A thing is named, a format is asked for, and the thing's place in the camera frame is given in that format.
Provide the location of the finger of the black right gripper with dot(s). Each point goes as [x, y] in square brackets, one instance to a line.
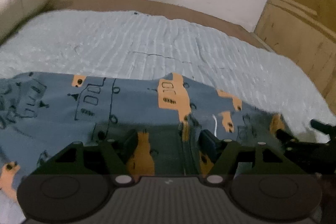
[311, 157]

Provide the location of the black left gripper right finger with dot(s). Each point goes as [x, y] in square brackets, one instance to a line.
[227, 157]

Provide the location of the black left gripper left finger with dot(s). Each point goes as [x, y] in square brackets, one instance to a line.
[107, 158]

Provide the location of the blue orange patterned pants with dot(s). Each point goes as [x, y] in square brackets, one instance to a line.
[173, 119]

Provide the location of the light blue ribbed bedspread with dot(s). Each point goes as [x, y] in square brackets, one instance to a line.
[131, 45]

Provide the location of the brown mattress sheet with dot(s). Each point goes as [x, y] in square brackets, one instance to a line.
[162, 9]

